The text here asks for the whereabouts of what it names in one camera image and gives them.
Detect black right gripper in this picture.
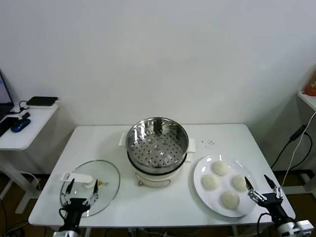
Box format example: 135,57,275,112
244,174,294,224

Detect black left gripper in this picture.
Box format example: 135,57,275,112
61,178,99,231

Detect white steamed baozi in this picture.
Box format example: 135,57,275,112
212,161,229,176
202,174,220,191
231,174,248,192
220,190,240,209

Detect stainless steel steamer basket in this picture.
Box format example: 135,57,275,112
125,117,189,174

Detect white round plate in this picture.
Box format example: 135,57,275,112
193,155,259,218

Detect white side desk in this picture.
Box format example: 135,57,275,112
0,101,60,214

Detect blue computer mouse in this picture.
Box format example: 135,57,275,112
10,118,32,133

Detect white shelf unit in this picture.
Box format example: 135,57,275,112
296,90,316,196

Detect black flat device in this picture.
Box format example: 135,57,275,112
26,96,59,107

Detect black smartphone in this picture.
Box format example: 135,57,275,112
0,117,19,137

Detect orange snack bag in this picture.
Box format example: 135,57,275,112
304,73,316,96

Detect black laptop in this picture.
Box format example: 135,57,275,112
0,69,15,119

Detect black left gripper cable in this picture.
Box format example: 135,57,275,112
58,208,69,224

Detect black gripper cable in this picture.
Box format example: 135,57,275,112
257,212,272,235
58,208,69,224

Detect glass lid with white handle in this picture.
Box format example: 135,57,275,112
58,159,121,218

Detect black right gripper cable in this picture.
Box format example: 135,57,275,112
257,212,272,235

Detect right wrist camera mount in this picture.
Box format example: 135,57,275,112
295,219,314,236

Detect black desk cable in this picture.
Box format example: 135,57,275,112
9,99,31,115

